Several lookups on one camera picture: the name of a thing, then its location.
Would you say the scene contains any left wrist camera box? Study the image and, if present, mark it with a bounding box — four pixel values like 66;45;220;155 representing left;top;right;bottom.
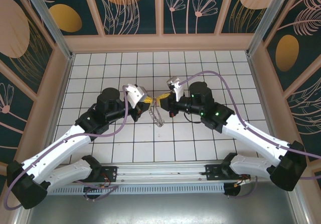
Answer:
122;83;148;109

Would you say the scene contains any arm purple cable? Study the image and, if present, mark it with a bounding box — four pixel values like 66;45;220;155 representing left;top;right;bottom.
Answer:
4;84;131;211
178;70;321;181

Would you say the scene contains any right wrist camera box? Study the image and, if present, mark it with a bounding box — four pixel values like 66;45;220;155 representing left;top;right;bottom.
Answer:
166;76;185;103

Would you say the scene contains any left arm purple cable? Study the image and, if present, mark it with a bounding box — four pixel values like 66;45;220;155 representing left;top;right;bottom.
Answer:
4;84;131;211

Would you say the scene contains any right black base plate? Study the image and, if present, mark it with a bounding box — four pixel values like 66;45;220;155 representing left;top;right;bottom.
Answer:
205;164;251;182

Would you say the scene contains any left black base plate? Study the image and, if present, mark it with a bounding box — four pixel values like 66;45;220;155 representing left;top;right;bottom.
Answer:
99;166;118;183

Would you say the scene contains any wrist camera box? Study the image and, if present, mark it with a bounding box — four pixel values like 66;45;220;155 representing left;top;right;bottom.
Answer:
166;76;185;103
122;83;148;109

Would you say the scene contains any aluminium frame post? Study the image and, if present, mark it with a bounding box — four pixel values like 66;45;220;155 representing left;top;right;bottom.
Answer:
21;0;76;60
245;0;294;58

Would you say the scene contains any slotted grey cable duct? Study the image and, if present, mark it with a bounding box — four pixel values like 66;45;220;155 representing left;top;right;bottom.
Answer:
46;183;226;194

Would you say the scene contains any aluminium mounting rail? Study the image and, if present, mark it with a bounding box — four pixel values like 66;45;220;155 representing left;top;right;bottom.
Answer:
24;161;298;184

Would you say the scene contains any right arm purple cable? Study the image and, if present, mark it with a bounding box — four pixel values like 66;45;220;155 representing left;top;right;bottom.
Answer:
178;70;321;181

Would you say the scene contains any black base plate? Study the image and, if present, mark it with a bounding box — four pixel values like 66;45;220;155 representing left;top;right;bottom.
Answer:
99;166;118;183
205;164;251;182

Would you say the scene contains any grey metal sheet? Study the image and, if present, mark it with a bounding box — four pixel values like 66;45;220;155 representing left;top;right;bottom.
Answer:
15;183;309;224

